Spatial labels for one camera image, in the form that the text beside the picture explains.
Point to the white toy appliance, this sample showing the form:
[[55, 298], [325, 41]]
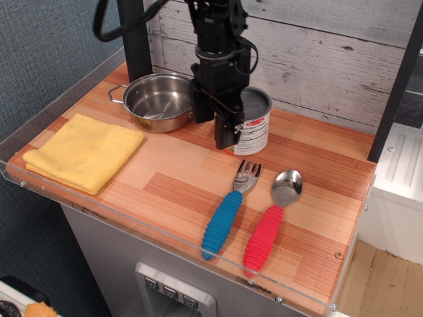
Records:
[[392, 217]]

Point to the red handled spoon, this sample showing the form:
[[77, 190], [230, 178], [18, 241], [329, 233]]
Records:
[[286, 189]]

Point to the blue handled fork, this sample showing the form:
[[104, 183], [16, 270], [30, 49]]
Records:
[[219, 227]]

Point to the orange object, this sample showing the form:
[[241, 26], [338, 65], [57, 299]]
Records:
[[39, 309]]

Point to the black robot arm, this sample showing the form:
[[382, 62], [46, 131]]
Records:
[[218, 25]]

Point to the black right frame post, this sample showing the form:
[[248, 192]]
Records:
[[398, 89]]

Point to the black vertical post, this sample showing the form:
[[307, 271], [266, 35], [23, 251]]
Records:
[[136, 42]]

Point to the yellow folded cloth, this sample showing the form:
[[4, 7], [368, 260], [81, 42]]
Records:
[[85, 153]]

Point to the clear acrylic guard rail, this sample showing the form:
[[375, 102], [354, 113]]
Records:
[[168, 190]]

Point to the silver dispenser button panel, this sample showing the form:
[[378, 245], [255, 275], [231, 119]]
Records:
[[172, 292]]

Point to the small steel pot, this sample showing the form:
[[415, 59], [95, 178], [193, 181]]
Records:
[[157, 103]]

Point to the grey toy fridge cabinet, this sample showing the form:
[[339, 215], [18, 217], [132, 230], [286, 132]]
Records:
[[113, 255]]

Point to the toy food can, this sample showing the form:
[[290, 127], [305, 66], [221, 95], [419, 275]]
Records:
[[254, 137]]

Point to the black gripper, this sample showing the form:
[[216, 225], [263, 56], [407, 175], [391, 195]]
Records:
[[219, 79]]

